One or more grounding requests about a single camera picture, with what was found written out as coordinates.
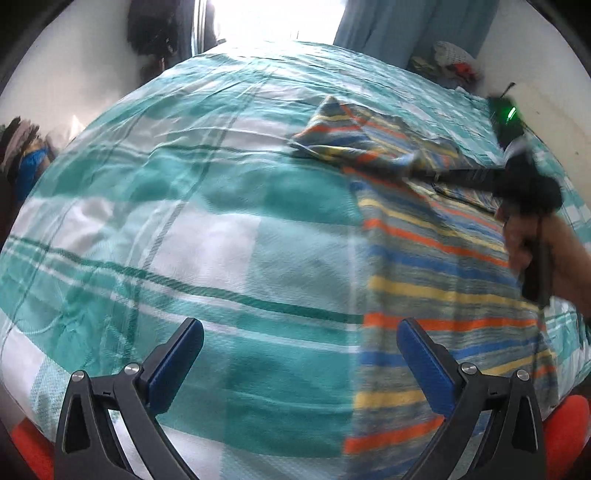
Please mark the striped knit small garment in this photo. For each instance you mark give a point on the striped knit small garment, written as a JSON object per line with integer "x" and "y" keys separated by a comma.
{"x": 415, "y": 277}

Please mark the person's right forearm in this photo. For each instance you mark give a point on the person's right forearm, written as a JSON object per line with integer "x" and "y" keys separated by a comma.
{"x": 568, "y": 267}

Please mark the pile of clothes by headboard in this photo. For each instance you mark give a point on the pile of clothes by headboard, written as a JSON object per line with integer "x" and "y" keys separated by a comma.
{"x": 450, "y": 62}

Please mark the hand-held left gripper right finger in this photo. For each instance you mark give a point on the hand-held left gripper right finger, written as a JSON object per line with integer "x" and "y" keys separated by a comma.
{"x": 425, "y": 364}

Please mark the hanging dark coats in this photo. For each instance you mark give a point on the hanging dark coats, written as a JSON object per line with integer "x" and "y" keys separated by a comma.
{"x": 152, "y": 27}

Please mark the bed with teal checkered sheet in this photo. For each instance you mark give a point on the bed with teal checkered sheet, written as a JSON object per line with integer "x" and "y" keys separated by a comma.
{"x": 184, "y": 207}

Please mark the blue curtain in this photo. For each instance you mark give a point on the blue curtain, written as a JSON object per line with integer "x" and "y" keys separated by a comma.
{"x": 406, "y": 27}

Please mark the stack of clothes on cabinet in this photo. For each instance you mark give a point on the stack of clothes on cabinet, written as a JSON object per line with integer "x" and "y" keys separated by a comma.
{"x": 23, "y": 152}

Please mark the person's right hand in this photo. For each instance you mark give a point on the person's right hand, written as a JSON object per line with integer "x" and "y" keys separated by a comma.
{"x": 517, "y": 240}

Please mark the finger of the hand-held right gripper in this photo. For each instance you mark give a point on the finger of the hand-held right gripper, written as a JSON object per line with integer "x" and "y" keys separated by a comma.
{"x": 461, "y": 177}

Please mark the cream headboard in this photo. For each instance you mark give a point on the cream headboard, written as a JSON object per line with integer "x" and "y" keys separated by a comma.
{"x": 554, "y": 120}

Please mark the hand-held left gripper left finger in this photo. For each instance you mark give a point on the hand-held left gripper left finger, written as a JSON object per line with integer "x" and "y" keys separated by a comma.
{"x": 178, "y": 360}

